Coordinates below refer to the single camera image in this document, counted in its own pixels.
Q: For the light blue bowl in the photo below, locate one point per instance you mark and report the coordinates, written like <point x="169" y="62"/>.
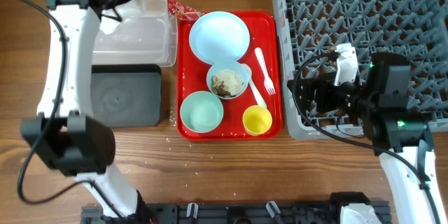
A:
<point x="231" y="65"/>

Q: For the white plastic spoon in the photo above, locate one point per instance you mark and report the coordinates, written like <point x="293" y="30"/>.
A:
<point x="258" y="97"/>

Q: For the yellow plastic cup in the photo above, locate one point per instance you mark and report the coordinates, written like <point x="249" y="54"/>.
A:
<point x="257" y="120"/>

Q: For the black food waste tray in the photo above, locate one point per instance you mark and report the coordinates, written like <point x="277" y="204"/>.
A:
<point x="127" y="95"/>

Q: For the mint green bowl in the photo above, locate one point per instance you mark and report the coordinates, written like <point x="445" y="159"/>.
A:
<point x="201" y="112"/>

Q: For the white plastic fork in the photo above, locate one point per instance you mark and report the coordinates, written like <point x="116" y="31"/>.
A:
<point x="268" y="83"/>

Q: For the grey dishwasher rack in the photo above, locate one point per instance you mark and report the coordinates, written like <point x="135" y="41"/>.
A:
<point x="416" y="29"/>

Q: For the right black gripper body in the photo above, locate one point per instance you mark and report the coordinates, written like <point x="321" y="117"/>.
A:
<point x="347" y="97"/>

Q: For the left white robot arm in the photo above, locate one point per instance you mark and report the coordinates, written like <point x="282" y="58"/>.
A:
<point x="64" y="133"/>

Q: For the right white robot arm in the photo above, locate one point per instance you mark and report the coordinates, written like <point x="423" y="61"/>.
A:
<point x="402" y="139"/>

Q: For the red snack wrapper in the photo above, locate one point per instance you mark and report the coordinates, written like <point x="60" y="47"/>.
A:
<point x="183" y="12"/>

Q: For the light blue plate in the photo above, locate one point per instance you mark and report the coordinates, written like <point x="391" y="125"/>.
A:
<point x="219" y="36"/>

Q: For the red serving tray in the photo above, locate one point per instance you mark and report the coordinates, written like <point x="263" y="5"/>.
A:
<point x="192" y="78"/>

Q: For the rice and food leftovers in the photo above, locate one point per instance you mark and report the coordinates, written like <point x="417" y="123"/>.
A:
<point x="227" y="84"/>

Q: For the clear plastic waste bin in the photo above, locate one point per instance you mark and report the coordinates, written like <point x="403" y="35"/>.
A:
<point x="137" y="32"/>

